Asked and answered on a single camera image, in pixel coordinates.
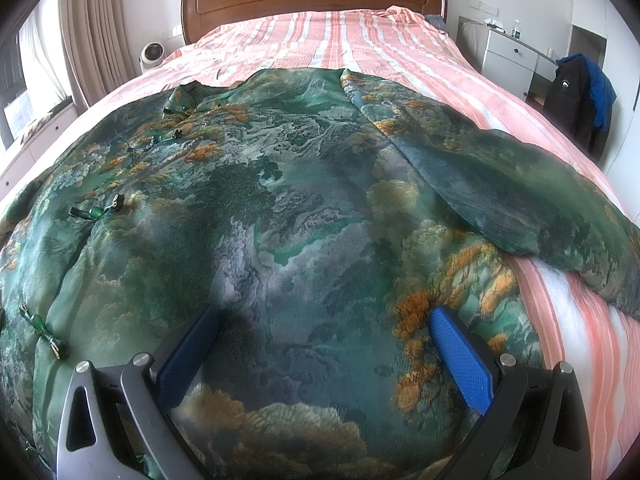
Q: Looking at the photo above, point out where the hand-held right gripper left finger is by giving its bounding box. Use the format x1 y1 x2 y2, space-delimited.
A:
56 305 222 480

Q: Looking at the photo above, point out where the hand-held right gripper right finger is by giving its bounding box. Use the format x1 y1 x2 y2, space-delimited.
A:
429 306 593 480

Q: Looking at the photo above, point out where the green landscape print garment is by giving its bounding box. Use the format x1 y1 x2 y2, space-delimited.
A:
0 67 640 480

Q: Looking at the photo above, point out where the white window bench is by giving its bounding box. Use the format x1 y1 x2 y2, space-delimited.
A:
0 102 78 201

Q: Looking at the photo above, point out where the black jacket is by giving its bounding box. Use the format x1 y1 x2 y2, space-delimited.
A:
542 55 608 157

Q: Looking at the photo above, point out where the small white fan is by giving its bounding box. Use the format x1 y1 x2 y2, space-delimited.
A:
139 44 162 75

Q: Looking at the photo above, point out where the blue jacket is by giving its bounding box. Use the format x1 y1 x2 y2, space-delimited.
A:
556 52 617 133

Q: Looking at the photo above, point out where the white drawer cabinet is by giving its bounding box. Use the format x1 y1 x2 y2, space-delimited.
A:
457 16 560 98

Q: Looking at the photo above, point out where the pink striped bed sheet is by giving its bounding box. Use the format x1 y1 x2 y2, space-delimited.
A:
0 6 640 466

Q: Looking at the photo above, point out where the beige curtain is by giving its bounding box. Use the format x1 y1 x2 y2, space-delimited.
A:
57 0 137 111

